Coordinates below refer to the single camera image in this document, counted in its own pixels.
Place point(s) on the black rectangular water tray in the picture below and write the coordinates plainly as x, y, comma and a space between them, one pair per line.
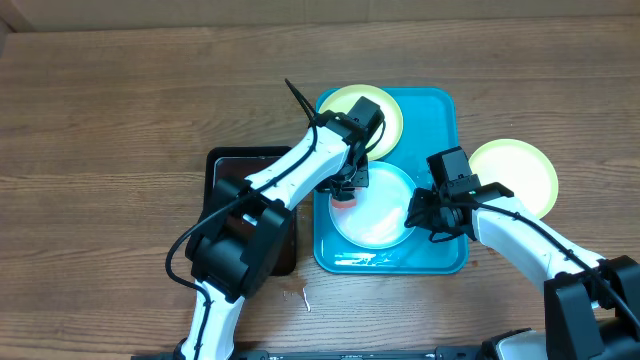
240, 162

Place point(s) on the yellow-green plate top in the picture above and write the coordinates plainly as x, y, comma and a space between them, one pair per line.
343, 99

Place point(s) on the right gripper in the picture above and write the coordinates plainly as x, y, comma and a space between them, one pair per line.
422, 210

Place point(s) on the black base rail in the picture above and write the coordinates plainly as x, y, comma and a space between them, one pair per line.
439, 353

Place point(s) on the yellow-green plate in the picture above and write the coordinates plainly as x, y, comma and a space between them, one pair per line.
343, 99
522, 168

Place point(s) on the yellow-green plate bottom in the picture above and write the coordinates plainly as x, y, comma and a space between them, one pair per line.
522, 168

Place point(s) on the light blue plate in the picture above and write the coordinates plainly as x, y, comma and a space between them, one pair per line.
376, 221

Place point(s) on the teal plastic serving tray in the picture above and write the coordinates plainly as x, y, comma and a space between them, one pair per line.
429, 127

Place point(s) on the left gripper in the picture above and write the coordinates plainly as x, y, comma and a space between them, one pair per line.
360, 179

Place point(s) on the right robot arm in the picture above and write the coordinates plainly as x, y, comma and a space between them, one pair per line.
591, 304

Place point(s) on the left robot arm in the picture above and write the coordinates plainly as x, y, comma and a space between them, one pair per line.
237, 241

